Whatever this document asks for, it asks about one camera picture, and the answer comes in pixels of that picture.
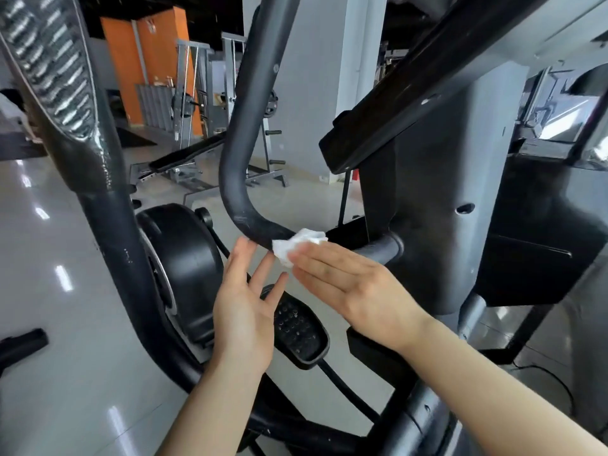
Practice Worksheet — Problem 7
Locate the black elliptical machine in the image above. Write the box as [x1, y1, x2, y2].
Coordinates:
[0, 327, 51, 376]
[0, 0, 608, 456]

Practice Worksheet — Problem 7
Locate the black power cable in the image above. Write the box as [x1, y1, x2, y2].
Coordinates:
[508, 360, 576, 414]

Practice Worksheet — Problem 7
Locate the person's right forearm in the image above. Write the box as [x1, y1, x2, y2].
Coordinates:
[403, 318, 608, 456]

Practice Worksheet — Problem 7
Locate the weight bench rack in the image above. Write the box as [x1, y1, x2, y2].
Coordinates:
[128, 31, 288, 194]

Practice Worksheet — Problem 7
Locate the person's left hand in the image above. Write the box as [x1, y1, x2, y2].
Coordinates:
[211, 236, 290, 376]

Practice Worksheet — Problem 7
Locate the white wet wipe sheet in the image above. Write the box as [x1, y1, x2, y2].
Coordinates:
[272, 227, 329, 270]

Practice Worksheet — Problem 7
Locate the person's right hand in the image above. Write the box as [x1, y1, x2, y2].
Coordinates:
[287, 242, 434, 355]

